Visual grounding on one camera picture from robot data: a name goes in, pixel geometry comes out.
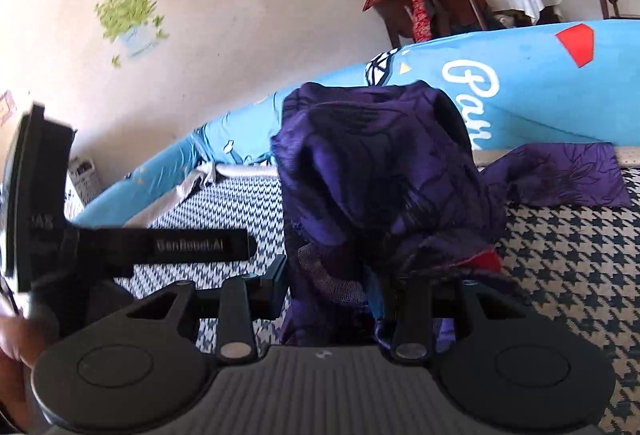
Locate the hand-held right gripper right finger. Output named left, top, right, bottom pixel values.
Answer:
left=371, top=274, right=532, bottom=362

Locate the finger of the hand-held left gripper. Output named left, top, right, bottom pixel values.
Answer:
left=64, top=227, right=258, bottom=267

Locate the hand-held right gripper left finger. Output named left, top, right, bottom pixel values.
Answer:
left=125, top=255, right=289, bottom=363

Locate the purple floral garment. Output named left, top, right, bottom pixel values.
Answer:
left=270, top=80, right=632, bottom=348

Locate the person's left hand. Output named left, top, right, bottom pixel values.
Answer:
left=0, top=312, right=43, bottom=433

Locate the white laundry basket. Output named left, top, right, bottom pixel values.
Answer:
left=66, top=155, right=99, bottom=207

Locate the blue printed sofa cover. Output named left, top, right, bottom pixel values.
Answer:
left=70, top=18, right=640, bottom=223

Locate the green plant wall sticker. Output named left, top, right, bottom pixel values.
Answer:
left=94, top=0, right=170, bottom=66

